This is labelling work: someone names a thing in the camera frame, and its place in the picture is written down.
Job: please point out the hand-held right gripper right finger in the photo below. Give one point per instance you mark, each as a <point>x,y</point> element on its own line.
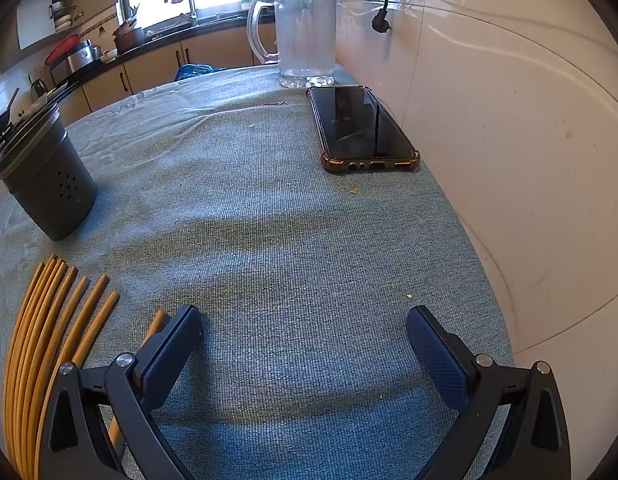
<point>436,355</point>

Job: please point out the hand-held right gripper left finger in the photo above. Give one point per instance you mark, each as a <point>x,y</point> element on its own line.
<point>171,355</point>

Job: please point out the wooden chopstick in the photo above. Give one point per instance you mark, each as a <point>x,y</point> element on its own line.
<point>154,327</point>

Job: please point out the row of wooden chopsticks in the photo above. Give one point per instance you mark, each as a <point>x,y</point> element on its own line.
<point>26,350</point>

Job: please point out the grey perforated utensil holder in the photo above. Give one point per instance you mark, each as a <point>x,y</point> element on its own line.
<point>44,175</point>

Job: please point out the blue-grey tablecloth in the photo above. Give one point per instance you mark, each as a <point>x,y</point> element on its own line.
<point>269,240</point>

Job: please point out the blue plastic bag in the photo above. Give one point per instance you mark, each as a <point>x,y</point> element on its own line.
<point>194,72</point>

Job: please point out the black kettle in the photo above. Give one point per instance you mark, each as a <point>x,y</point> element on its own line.
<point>38,89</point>

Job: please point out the steel cooking pot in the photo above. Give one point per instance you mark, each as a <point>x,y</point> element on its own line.
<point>84,55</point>

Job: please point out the brown cooking pot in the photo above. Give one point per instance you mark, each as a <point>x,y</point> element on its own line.
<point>129,40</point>

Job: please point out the red pot lid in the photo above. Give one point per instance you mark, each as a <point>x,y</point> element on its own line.
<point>61,50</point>

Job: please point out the chrome kitchen faucet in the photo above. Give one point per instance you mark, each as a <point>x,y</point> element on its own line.
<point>191,7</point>

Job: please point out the stack of white dishes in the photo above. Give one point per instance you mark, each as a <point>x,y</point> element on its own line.
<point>63,19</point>

